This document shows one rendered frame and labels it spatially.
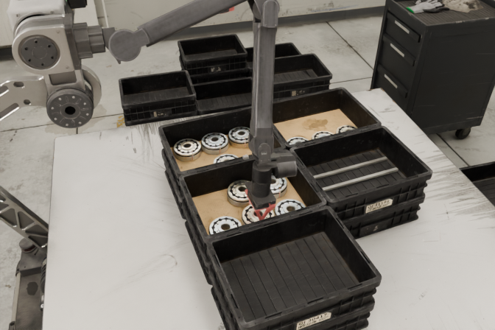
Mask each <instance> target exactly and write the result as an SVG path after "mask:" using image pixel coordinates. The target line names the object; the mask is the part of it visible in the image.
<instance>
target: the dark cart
mask: <svg viewBox="0 0 495 330"><path fill-rule="evenodd" d="M417 1H418V0H386V1H385V9H384V14H383V19H382V26H381V30H380V35H379V42H378V47H377V52H376V59H375V63H374V68H373V76H372V80H371V88H370V90H371V89H376V88H382V89H383V90H384V91H385V92H386V93H387V95H388V96H389V97H390V98H391V99H392V100H393V101H394V102H395V103H396V104H397V105H398V106H399V107H400V108H401V109H402V110H403V111H404V112H405V113H406V114H407V115H408V116H409V117H410V118H411V119H412V120H413V121H414V122H415V123H416V124H417V125H418V126H419V127H420V129H421V130H422V131H423V132H424V133H425V134H426V135H431V134H435V133H443V132H447V131H452V130H457V131H456V133H455V135H456V136H457V137H458V138H459V139H464V138H466V137H467V136H468V135H469V133H470V132H471V128H472V127H476V126H480V125H481V123H482V119H483V116H484V115H485V111H486V108H487V106H488V103H489V100H490V98H491V95H492V92H493V89H494V86H495V0H478V1H480V3H479V4H480V5H482V6H483V8H482V9H480V10H470V11H469V12H468V13H464V12H460V11H456V10H440V12H438V13H430V12H421V13H412V12H410V11H409V10H408V9H407V7H412V6H415V3H416V2H417ZM422 1H423V2H425V1H427V0H422ZM432 1H434V0H431V2H432ZM442 1H443V0H438V2H442Z"/></svg>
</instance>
